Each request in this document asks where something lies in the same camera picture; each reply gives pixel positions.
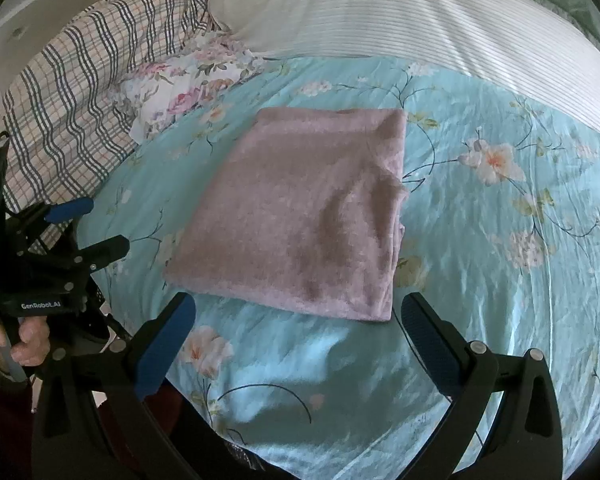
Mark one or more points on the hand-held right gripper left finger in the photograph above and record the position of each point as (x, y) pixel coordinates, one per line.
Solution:
(165, 345)

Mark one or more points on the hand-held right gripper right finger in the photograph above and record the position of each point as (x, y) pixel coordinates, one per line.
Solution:
(430, 345)

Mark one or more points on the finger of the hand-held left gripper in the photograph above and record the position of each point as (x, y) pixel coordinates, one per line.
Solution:
(105, 252)
(70, 210)

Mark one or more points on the pink knitted garment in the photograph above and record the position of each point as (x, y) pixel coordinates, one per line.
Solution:
(290, 210)

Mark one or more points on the person's left hand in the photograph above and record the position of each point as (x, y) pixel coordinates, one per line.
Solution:
(30, 345)

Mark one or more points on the teal floral bed sheet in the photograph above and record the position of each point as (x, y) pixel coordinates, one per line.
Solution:
(480, 285)

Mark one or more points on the plaid cloth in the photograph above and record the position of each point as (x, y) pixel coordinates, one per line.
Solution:
(70, 85)

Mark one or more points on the white floral cloth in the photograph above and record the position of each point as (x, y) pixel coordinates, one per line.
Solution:
(180, 85)

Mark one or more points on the white striped pillow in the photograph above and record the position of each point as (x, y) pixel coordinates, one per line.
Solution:
(405, 15)

